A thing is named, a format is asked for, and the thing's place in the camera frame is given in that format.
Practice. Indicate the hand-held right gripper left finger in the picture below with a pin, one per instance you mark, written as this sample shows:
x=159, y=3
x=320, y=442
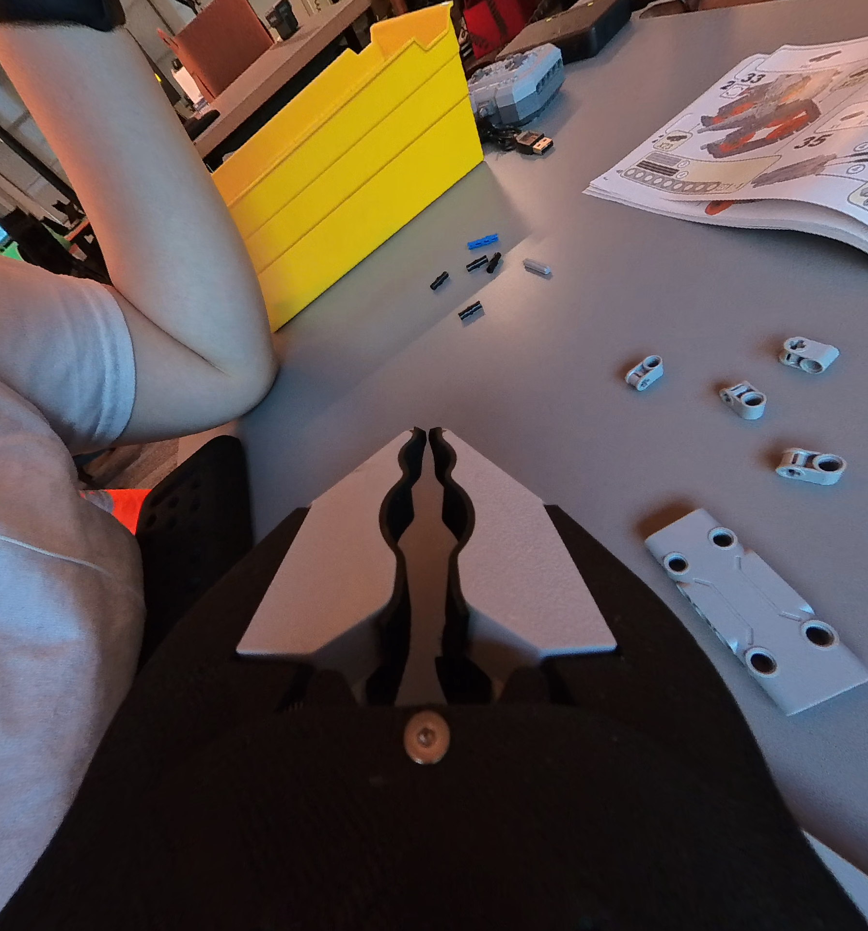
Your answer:
x=317, y=582

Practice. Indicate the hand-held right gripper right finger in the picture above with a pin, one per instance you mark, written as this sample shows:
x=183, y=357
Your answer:
x=528, y=582

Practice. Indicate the small grey connector brick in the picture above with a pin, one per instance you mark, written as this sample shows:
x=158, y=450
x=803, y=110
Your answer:
x=808, y=354
x=810, y=465
x=644, y=372
x=743, y=400

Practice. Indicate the yellow plastic bin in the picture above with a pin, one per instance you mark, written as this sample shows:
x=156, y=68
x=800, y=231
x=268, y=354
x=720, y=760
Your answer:
x=346, y=160

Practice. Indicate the person's left forearm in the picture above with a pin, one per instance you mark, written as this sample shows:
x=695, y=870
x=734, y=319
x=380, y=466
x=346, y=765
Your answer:
x=150, y=254

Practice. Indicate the bright orange object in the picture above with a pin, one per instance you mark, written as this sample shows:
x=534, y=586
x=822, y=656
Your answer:
x=117, y=513

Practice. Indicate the grey plate with four holes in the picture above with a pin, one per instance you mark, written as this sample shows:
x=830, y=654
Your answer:
x=757, y=611

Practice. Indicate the short grey axle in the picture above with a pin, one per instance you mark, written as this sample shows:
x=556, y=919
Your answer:
x=537, y=267

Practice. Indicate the small blue pin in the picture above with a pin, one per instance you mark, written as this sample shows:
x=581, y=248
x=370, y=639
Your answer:
x=484, y=241

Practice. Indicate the open instruction booklet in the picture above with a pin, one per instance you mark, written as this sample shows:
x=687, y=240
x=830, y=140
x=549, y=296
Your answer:
x=768, y=145

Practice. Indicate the grey battery hub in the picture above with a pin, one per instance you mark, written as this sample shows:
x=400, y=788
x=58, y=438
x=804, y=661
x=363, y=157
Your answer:
x=517, y=84

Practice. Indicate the brown cardboard box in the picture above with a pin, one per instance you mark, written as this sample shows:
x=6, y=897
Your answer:
x=219, y=40

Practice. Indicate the black power adapter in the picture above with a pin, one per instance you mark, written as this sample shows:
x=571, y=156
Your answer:
x=572, y=29

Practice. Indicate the red bag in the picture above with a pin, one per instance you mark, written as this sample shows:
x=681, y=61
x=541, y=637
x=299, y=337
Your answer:
x=499, y=22

